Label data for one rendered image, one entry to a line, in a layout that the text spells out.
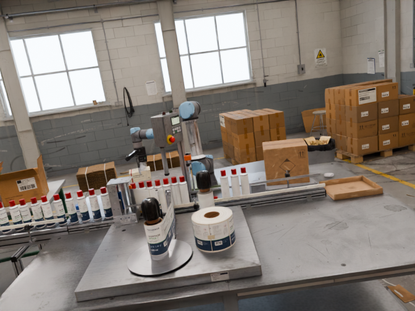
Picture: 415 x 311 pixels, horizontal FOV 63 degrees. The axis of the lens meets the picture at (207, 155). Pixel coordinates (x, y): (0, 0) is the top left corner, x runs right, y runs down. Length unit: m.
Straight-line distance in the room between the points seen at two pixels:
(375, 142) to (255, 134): 1.83
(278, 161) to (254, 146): 3.21
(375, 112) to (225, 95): 3.33
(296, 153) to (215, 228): 1.03
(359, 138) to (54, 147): 5.85
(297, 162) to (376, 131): 3.46
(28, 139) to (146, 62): 2.87
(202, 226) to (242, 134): 4.02
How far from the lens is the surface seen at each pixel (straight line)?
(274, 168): 2.45
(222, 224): 1.61
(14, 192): 3.51
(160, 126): 2.10
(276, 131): 5.73
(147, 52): 7.52
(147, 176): 2.69
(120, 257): 1.80
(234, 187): 2.17
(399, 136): 6.12
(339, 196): 2.25
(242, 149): 5.58
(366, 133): 5.71
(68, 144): 7.75
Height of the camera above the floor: 1.70
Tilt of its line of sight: 14 degrees down
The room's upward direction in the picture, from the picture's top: 8 degrees counter-clockwise
